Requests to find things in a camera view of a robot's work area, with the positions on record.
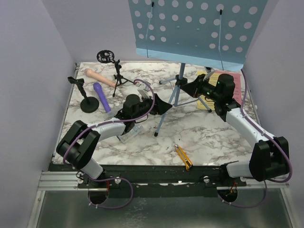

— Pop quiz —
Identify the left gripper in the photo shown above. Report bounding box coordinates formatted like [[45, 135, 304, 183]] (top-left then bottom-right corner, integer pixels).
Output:
[[133, 93, 171, 120]]

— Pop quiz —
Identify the yellow sheet music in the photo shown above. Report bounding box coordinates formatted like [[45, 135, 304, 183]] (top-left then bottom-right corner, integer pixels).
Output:
[[197, 71, 223, 111]]

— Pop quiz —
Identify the pink sheet music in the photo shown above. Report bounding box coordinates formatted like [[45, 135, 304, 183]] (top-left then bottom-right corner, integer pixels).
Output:
[[225, 72, 242, 104]]

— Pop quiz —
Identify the light blue music stand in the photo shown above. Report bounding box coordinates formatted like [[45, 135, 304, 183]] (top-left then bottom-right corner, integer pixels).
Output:
[[127, 0, 268, 138]]

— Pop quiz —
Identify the purple microphone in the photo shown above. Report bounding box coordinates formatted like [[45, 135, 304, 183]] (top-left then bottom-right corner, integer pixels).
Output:
[[93, 82, 111, 113]]

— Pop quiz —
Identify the black round-base mic stand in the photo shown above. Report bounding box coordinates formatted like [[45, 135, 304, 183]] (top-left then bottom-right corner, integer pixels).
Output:
[[67, 76, 99, 113]]

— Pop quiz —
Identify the black tripod mic stand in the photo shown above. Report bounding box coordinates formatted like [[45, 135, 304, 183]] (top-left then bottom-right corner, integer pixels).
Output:
[[96, 49, 138, 97]]

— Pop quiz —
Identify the beige microphone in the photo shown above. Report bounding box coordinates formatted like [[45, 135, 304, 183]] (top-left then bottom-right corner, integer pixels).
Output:
[[84, 68, 116, 87]]

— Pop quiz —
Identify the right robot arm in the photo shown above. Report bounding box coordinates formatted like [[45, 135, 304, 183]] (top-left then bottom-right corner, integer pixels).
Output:
[[180, 74, 293, 186]]

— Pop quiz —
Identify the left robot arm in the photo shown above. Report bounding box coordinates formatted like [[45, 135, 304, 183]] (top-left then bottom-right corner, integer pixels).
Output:
[[56, 94, 172, 188]]

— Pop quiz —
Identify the clear plastic screw box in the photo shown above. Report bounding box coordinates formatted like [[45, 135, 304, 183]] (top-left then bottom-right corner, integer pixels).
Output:
[[104, 109, 143, 144]]

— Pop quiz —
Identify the yellow utility knife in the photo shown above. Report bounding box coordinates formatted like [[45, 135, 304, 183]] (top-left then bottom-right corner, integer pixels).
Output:
[[174, 144, 193, 171]]

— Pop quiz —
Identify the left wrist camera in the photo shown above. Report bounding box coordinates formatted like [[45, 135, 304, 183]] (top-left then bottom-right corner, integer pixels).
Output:
[[135, 81, 151, 100]]

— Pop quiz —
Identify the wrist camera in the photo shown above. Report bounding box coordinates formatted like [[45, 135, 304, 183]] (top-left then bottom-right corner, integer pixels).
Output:
[[203, 67, 216, 81], [135, 81, 151, 100]]

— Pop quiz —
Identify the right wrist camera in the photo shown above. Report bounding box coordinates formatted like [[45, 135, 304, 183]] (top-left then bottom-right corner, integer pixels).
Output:
[[203, 67, 216, 81]]

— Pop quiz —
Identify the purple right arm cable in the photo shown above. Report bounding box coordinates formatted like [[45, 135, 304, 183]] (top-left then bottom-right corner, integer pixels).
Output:
[[218, 68, 293, 209]]

